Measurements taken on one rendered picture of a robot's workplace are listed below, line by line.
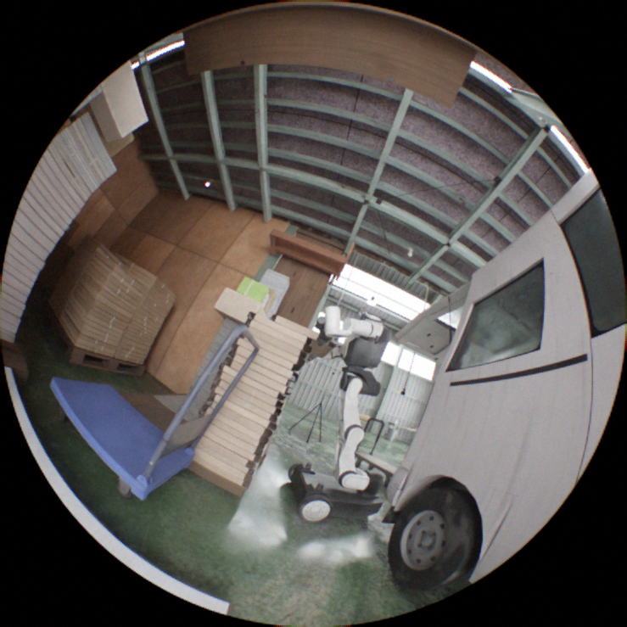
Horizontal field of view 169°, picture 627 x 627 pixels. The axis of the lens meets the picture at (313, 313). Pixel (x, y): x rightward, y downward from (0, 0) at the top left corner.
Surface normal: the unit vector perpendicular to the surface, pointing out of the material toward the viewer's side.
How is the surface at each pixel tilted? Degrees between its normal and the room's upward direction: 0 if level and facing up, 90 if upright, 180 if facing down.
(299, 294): 90
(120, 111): 90
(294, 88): 180
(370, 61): 180
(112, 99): 90
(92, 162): 90
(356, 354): 103
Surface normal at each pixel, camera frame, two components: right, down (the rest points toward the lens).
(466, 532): -0.75, -0.65
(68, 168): 0.91, 0.40
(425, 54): -0.39, 0.85
